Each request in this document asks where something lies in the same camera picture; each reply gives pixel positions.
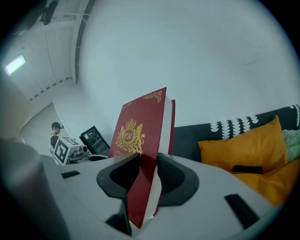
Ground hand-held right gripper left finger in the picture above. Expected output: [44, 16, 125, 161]
[39, 152, 141, 240]

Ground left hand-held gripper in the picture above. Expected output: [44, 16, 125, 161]
[54, 136, 111, 165]

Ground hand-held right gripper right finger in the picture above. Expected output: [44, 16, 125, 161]
[150, 152, 281, 240]

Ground red book with gold crest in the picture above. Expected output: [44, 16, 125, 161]
[108, 87, 176, 229]

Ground black glass cabinet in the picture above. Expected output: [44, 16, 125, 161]
[79, 126, 111, 157]

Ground black remote control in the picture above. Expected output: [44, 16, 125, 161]
[231, 165, 263, 175]

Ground black white striped blanket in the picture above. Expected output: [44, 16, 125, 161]
[174, 104, 300, 162]

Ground small orange cushion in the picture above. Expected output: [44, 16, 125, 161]
[198, 114, 288, 174]

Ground large orange cushion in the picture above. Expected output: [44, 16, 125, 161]
[231, 158, 300, 207]

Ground green knitted blanket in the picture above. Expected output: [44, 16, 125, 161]
[282, 128, 300, 163]

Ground ceiling light panel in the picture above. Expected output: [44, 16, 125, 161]
[4, 55, 26, 76]

